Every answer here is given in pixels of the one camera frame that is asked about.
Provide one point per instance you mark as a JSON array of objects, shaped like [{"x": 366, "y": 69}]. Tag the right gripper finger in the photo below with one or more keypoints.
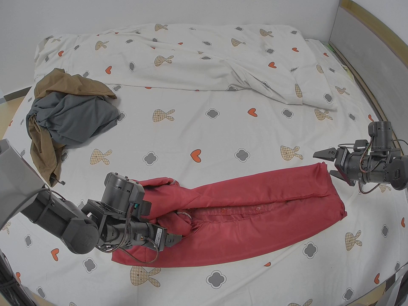
[
  {"x": 340, "y": 175},
  {"x": 328, "y": 155}
]

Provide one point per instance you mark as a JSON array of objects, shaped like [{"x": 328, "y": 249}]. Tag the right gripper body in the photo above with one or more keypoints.
[{"x": 357, "y": 167}]

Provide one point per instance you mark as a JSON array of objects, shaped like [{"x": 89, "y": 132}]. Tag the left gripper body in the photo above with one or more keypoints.
[{"x": 146, "y": 234}]

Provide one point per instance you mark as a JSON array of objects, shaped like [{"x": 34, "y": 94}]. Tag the red shirt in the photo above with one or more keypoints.
[{"x": 255, "y": 209}]

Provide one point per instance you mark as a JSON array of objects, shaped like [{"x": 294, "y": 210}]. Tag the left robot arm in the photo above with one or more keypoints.
[{"x": 63, "y": 221}]

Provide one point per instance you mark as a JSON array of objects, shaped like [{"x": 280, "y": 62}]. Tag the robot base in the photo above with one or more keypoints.
[{"x": 398, "y": 293}]

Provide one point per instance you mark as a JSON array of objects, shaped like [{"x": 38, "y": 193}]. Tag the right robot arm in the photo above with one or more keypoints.
[{"x": 398, "y": 174}]

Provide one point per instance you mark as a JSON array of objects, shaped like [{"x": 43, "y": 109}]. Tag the grey garment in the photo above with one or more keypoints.
[{"x": 76, "y": 116}]

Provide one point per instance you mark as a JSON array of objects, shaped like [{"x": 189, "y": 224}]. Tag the white printed quilt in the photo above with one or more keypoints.
[{"x": 191, "y": 59}]

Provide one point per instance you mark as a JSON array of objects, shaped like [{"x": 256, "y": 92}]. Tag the brown garment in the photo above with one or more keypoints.
[{"x": 70, "y": 83}]

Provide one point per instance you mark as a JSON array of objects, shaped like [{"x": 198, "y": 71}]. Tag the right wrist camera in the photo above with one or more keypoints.
[{"x": 360, "y": 146}]

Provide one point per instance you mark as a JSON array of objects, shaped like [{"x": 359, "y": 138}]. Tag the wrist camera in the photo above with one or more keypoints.
[
  {"x": 360, "y": 146},
  {"x": 142, "y": 209}
]

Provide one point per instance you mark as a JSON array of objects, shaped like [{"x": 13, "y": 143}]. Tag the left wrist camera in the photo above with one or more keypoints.
[{"x": 142, "y": 209}]

